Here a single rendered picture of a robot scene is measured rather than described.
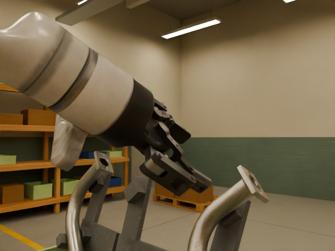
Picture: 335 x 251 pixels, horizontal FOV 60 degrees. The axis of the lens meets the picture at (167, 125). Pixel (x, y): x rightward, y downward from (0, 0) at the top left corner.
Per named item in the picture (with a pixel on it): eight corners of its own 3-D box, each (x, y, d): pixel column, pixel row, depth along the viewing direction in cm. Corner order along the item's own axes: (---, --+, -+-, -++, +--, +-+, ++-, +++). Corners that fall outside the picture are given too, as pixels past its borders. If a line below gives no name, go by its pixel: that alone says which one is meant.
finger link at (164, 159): (137, 164, 29) (176, 186, 33) (140, 178, 28) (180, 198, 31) (156, 148, 28) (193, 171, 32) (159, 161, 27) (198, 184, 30)
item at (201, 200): (152, 201, 563) (152, 178, 565) (181, 195, 619) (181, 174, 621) (200, 212, 476) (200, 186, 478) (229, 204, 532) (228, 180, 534)
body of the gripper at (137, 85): (133, 97, 26) (198, 144, 31) (123, 58, 33) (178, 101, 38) (82, 149, 28) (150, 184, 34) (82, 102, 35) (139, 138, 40)
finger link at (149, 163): (134, 142, 32) (149, 151, 33) (140, 173, 28) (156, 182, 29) (149, 128, 31) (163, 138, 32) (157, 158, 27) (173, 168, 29)
